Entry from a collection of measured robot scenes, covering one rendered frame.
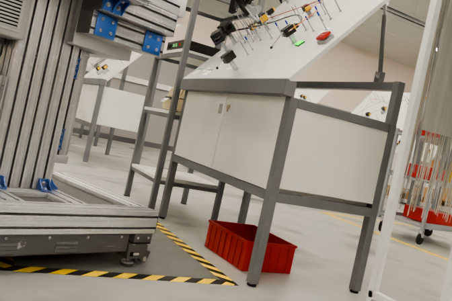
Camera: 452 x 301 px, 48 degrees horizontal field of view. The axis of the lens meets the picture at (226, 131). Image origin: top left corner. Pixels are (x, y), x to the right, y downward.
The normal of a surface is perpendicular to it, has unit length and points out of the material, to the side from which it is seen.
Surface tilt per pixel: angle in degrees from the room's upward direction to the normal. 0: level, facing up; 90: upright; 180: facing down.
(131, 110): 90
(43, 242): 90
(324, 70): 90
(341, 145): 90
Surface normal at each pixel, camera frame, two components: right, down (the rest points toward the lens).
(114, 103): 0.47, 0.10
